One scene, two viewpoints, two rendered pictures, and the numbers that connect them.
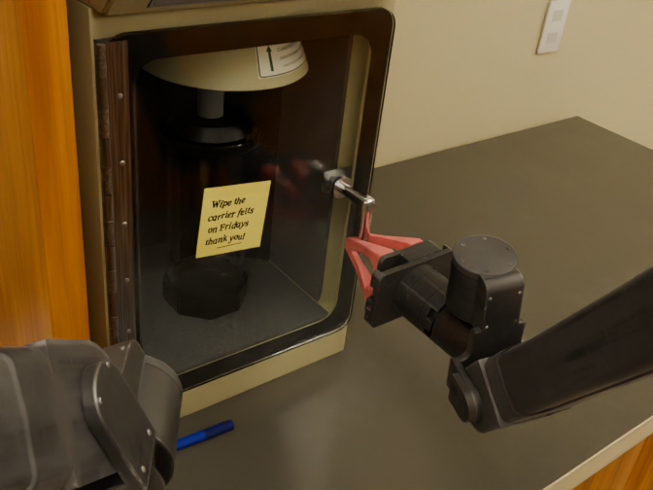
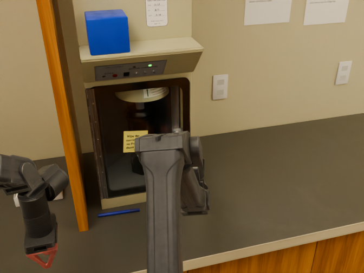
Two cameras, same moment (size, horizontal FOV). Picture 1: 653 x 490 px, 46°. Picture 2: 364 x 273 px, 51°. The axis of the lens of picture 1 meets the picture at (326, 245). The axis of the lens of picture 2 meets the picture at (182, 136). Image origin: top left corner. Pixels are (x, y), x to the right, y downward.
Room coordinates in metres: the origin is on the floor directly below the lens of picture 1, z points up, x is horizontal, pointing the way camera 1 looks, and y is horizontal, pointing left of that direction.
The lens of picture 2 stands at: (-0.22, -0.50, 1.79)
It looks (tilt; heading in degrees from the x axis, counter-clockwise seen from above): 29 degrees down; 26
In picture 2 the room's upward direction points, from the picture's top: 1 degrees counter-clockwise
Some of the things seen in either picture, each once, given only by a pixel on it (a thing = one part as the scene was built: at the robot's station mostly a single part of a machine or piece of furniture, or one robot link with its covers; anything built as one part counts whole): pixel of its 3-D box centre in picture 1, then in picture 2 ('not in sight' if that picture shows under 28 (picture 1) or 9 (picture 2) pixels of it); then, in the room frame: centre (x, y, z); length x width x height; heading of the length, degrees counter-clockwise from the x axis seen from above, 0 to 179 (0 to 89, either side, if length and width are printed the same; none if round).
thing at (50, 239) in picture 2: not in sight; (38, 223); (0.23, 0.09, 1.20); 0.10 x 0.07 x 0.07; 41
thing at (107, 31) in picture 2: not in sight; (106, 31); (0.59, 0.11, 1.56); 0.10 x 0.10 x 0.09; 41
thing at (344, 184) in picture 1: (352, 225); not in sight; (0.73, -0.03, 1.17); 0.05 x 0.03 x 0.10; 41
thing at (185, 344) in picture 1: (255, 215); (144, 141); (0.68, 0.08, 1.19); 0.30 x 0.01 x 0.40; 131
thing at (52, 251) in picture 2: not in sight; (44, 249); (0.23, 0.08, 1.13); 0.07 x 0.07 x 0.09; 41
